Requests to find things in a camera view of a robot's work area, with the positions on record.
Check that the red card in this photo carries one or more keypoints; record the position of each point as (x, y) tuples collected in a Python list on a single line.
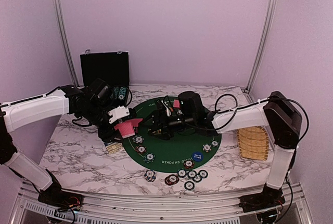
[(176, 103), (136, 121)]

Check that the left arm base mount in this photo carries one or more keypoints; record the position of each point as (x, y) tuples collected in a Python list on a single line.
[(62, 200)]

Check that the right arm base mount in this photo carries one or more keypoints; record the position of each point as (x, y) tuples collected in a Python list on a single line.
[(259, 201)]

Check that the teal chip mat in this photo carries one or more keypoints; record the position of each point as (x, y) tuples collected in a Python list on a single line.
[(214, 143)]

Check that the white blue chip stack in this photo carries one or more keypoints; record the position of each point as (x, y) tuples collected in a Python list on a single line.
[(150, 175)]

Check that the white blue chips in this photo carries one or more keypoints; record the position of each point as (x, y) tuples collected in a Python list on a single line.
[(137, 139)]

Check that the woven bamboo basket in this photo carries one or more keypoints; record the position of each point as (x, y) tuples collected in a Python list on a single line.
[(253, 143)]

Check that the black poker chip case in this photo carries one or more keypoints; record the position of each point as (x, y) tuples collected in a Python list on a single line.
[(112, 67)]

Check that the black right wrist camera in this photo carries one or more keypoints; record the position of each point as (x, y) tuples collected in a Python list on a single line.
[(191, 107)]

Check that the aluminium frame post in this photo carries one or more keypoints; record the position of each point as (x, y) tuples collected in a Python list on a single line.
[(268, 21), (64, 41)]

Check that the teal chips in case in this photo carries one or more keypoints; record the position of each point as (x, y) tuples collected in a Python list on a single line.
[(119, 93)]

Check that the front aluminium rail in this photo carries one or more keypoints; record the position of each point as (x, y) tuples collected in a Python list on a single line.
[(221, 207)]

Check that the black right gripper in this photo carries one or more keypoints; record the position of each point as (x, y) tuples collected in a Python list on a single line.
[(158, 116)]

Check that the red black chip stack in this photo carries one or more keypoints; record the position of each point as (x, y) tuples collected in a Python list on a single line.
[(171, 180)]

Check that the round green poker mat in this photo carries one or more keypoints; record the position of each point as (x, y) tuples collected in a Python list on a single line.
[(171, 154)]

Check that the left aluminium frame post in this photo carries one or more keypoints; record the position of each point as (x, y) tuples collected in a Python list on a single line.
[(64, 41)]

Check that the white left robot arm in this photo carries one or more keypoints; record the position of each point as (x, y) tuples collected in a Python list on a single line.
[(63, 100)]

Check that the red striped card deck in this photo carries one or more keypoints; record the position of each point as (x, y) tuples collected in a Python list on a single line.
[(126, 129)]

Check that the blue small blind button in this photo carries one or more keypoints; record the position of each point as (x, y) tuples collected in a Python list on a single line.
[(197, 156)]

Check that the teal chips mat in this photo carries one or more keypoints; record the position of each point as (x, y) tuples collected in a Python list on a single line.
[(148, 158)]

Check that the right aluminium frame post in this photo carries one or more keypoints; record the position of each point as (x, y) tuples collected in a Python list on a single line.
[(268, 21)]

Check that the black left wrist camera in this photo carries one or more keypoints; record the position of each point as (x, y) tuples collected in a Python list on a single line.
[(100, 91)]

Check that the blue gold card box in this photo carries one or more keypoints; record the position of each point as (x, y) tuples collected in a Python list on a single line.
[(113, 147)]

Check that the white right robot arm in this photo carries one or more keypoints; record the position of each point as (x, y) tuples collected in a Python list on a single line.
[(275, 112)]

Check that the teal chip one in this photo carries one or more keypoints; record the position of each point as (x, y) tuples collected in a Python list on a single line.
[(181, 173)]

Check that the teal chip three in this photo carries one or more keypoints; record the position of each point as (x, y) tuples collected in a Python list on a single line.
[(203, 173)]

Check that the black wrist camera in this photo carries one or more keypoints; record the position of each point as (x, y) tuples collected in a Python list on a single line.
[(191, 107), (100, 91)]

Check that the teal chip four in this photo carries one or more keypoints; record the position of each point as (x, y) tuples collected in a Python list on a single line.
[(189, 185)]

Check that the red chips bottom mat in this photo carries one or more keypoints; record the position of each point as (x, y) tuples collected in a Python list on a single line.
[(188, 164)]

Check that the teal chip two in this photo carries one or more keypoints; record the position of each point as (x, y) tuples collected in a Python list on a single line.
[(192, 174)]

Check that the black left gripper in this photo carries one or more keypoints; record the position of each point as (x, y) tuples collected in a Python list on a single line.
[(107, 134)]

